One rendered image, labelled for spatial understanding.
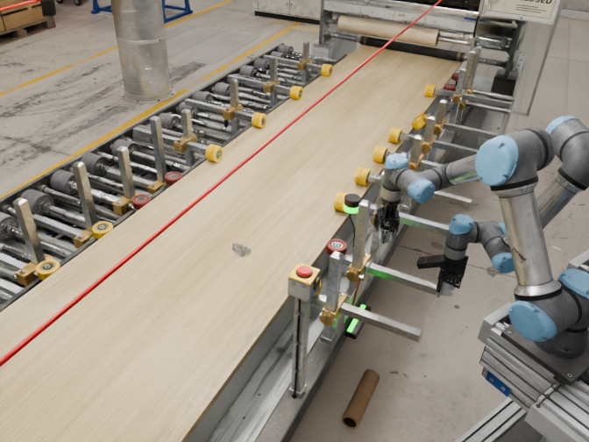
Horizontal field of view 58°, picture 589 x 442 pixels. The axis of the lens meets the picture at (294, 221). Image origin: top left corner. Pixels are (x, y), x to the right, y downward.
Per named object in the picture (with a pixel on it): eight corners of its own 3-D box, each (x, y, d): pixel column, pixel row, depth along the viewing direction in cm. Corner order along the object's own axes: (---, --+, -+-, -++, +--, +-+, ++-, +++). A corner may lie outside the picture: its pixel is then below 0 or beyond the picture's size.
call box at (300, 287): (319, 289, 152) (321, 268, 148) (308, 304, 147) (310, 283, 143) (297, 281, 155) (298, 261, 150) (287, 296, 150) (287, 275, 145)
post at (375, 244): (378, 264, 234) (393, 170, 207) (375, 268, 232) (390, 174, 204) (370, 261, 236) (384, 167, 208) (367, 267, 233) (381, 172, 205)
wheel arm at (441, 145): (489, 157, 269) (491, 151, 267) (487, 160, 266) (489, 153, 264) (394, 135, 286) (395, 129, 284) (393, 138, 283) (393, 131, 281)
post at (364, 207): (358, 298, 216) (372, 200, 188) (354, 303, 213) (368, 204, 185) (350, 295, 217) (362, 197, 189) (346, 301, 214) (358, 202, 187)
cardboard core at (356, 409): (380, 373, 261) (358, 420, 238) (378, 383, 265) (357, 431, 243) (365, 367, 263) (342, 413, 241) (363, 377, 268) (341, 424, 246)
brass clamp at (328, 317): (347, 304, 195) (349, 295, 192) (333, 328, 185) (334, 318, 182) (332, 299, 197) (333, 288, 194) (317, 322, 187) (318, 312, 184)
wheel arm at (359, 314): (420, 337, 183) (422, 329, 180) (417, 344, 180) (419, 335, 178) (306, 295, 198) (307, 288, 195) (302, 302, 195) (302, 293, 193)
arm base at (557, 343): (595, 343, 153) (607, 318, 147) (566, 367, 145) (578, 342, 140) (548, 312, 163) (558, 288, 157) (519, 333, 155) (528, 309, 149)
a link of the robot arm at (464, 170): (568, 115, 137) (443, 159, 182) (540, 123, 133) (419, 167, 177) (581, 157, 137) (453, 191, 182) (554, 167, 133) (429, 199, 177)
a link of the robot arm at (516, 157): (586, 329, 137) (543, 124, 132) (549, 351, 131) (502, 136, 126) (546, 323, 148) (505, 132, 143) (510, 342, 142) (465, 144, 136)
